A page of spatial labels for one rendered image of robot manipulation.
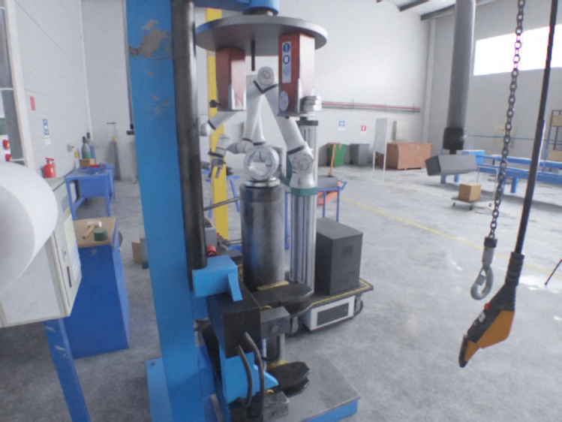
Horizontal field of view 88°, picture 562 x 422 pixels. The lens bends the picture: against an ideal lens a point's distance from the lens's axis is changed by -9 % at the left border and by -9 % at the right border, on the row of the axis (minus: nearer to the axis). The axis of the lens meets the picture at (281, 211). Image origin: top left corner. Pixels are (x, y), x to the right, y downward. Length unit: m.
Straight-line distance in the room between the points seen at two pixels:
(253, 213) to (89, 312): 1.78
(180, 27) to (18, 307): 1.03
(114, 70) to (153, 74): 10.91
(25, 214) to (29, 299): 0.42
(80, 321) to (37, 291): 1.74
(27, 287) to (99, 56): 11.42
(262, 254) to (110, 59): 11.21
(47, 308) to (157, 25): 1.03
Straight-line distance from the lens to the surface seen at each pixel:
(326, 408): 2.17
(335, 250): 2.73
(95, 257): 2.66
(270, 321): 1.35
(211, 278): 1.34
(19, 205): 0.83
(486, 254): 1.12
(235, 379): 1.49
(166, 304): 1.53
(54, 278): 1.15
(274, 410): 1.67
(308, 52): 1.39
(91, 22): 12.60
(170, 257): 1.43
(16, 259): 0.87
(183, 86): 1.23
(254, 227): 1.47
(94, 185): 8.31
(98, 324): 2.91
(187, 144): 1.23
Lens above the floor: 1.74
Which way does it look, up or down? 15 degrees down
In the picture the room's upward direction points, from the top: straight up
